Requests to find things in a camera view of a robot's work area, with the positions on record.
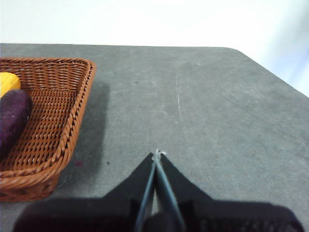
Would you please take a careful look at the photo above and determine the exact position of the yellow corn cob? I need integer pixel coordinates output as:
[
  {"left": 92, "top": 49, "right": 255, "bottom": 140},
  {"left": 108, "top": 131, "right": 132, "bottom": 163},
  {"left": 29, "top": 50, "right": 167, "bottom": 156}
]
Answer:
[{"left": 0, "top": 72, "right": 22, "bottom": 99}]

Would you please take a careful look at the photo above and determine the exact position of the purple eggplant with green stem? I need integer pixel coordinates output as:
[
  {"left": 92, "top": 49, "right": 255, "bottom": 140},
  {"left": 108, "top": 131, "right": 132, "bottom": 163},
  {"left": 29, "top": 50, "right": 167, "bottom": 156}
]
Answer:
[{"left": 0, "top": 89, "right": 33, "bottom": 161}]

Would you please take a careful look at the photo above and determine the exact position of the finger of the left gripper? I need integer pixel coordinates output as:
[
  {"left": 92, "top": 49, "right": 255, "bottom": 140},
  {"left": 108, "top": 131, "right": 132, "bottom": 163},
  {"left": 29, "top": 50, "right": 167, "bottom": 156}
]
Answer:
[
  {"left": 156, "top": 152, "right": 305, "bottom": 232},
  {"left": 13, "top": 152, "right": 157, "bottom": 232}
]

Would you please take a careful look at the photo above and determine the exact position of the brown wicker basket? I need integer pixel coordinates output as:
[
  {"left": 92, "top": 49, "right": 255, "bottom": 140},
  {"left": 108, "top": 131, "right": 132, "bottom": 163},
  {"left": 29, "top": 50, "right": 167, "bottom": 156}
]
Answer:
[{"left": 0, "top": 57, "right": 97, "bottom": 203}]

